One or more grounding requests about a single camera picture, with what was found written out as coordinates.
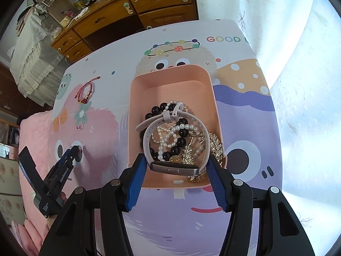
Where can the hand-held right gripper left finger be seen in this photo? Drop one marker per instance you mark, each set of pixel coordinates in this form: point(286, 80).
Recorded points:
point(134, 184)

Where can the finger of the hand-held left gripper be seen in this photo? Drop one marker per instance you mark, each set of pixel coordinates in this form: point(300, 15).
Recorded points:
point(70, 156)
point(26, 160)

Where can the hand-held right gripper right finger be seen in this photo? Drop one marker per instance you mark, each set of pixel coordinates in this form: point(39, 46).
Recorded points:
point(219, 184)

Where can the pink plastic jewelry box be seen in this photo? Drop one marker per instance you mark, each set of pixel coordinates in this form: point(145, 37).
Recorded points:
point(170, 85)

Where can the person's left hand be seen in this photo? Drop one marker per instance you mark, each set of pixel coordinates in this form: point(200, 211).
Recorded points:
point(63, 196)

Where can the pink blanket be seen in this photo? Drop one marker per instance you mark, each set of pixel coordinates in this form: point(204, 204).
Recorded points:
point(37, 133)

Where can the dark wooden door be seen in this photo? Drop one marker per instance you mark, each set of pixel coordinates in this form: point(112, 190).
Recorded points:
point(8, 90)

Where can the white lace cover cloth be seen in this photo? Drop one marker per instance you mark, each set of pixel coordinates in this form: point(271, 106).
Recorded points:
point(34, 58)

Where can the white floral curtain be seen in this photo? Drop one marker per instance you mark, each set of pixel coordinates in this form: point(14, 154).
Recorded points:
point(293, 85)

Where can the wooden desk with drawers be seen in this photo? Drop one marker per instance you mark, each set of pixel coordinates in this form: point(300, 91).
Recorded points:
point(106, 18)

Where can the white drawer safety lock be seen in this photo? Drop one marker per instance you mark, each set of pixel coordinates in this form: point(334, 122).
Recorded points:
point(128, 8)

